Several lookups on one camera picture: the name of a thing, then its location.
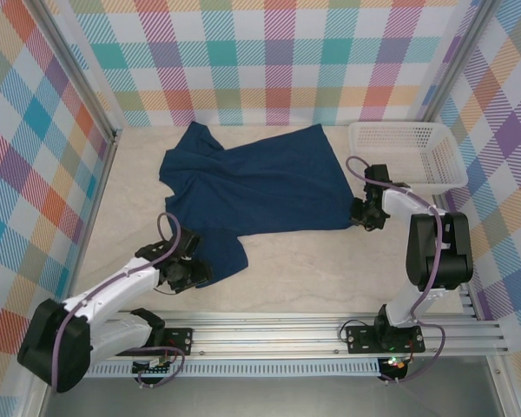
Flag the dark blue t-shirt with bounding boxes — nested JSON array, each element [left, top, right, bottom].
[[158, 121, 355, 281]]

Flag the white perforated plastic basket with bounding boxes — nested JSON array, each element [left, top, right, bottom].
[[346, 121, 469, 191]]

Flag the grey metal sheet panel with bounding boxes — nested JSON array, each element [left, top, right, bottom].
[[38, 375, 505, 417]]

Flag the black controller box with lights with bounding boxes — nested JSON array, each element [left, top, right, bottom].
[[379, 355, 412, 380]]

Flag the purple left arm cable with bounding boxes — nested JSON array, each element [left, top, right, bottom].
[[47, 211, 188, 392]]

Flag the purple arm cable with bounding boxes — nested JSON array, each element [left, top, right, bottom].
[[47, 211, 188, 392], [345, 155, 446, 387]]

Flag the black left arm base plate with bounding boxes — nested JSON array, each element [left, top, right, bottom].
[[115, 328, 195, 358]]

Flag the aluminium side frame bar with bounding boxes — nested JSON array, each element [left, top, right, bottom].
[[416, 125, 483, 322], [58, 129, 123, 327]]

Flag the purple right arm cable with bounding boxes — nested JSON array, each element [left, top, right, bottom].
[[345, 155, 446, 387]]

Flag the aluminium mounting rail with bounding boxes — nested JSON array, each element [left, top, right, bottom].
[[30, 308, 511, 361]]

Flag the white slotted cable duct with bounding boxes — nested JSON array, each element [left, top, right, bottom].
[[51, 358, 381, 378]]

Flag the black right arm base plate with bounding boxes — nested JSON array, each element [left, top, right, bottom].
[[343, 324, 426, 355]]

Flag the aluminium frame post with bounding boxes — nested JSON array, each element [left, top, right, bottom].
[[416, 0, 500, 136], [28, 0, 122, 144]]

